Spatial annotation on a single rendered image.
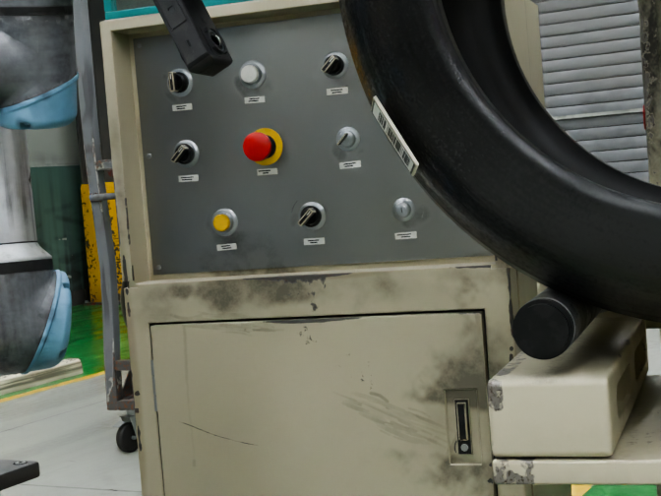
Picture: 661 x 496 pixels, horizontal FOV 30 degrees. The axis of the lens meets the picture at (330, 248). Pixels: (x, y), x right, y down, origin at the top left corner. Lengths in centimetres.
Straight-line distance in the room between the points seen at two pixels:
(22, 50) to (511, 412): 54
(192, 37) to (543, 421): 43
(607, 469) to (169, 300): 93
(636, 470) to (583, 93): 977
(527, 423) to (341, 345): 74
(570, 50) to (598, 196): 982
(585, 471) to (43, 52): 59
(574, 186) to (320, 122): 85
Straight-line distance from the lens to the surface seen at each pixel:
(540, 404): 92
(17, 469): 150
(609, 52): 1062
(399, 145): 91
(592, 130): 1061
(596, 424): 91
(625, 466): 92
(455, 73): 89
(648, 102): 126
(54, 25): 115
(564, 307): 91
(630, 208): 87
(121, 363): 500
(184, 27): 107
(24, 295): 146
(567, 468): 93
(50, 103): 115
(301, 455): 168
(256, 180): 171
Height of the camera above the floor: 102
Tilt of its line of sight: 3 degrees down
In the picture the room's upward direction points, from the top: 5 degrees counter-clockwise
